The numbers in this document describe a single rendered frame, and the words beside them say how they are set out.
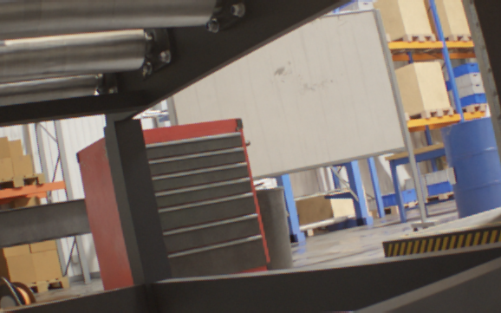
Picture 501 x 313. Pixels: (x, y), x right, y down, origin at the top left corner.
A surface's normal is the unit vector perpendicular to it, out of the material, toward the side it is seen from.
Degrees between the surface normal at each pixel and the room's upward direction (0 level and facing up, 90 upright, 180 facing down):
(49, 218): 90
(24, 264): 90
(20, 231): 90
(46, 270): 90
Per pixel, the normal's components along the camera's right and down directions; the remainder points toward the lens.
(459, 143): -0.63, 0.07
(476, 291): 0.55, -0.18
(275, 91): 0.16, -0.11
